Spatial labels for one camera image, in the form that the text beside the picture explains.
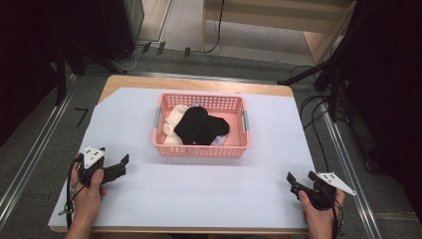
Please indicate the black tripod stand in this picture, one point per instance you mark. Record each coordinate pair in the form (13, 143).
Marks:
(333, 83)

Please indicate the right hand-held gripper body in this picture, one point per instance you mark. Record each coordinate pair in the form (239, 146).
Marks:
(333, 181)

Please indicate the white foam sheet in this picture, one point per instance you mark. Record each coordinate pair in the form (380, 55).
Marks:
(199, 189)

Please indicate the black sock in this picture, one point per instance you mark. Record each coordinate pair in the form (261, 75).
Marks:
(190, 124)
(215, 127)

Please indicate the metal floor rail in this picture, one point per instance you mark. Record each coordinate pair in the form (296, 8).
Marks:
(30, 166)
(351, 179)
(199, 77)

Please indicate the black metal stand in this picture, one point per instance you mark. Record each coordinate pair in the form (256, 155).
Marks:
(60, 76)

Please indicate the person's right hand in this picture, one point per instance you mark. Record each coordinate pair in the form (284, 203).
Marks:
(316, 214)

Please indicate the person's left hand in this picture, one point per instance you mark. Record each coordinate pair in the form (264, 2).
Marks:
(87, 197)

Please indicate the black cabinet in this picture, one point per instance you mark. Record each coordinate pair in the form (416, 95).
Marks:
(121, 26)

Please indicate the cream sock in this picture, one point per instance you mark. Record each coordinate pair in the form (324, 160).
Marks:
(172, 124)

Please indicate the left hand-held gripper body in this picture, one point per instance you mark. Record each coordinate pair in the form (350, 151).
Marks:
(93, 156)

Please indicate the light wooden furniture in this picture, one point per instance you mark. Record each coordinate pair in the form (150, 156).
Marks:
(318, 40)

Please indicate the pink plastic basket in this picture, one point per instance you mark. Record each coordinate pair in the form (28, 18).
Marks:
(239, 132)

